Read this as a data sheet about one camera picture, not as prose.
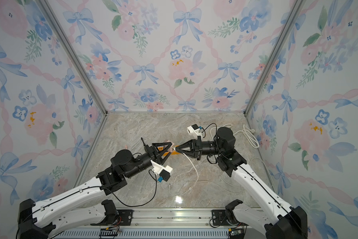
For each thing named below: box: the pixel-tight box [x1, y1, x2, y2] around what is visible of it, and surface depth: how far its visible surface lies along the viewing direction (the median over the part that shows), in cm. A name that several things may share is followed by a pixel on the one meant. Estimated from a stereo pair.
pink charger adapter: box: [166, 142, 177, 153], surface depth 61 cm
